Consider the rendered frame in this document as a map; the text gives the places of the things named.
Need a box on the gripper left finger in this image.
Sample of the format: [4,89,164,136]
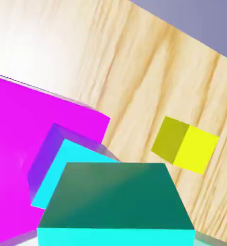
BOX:
[0,230,39,246]

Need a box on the small yellow cube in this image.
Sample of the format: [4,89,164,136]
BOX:
[151,116,220,175]

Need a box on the large magenta box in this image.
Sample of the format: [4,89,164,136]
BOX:
[0,72,111,246]

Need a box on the small cyan cube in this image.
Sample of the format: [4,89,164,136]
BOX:
[36,162,196,246]
[27,123,122,210]

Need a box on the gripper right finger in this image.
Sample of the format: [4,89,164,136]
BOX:
[194,231,227,246]

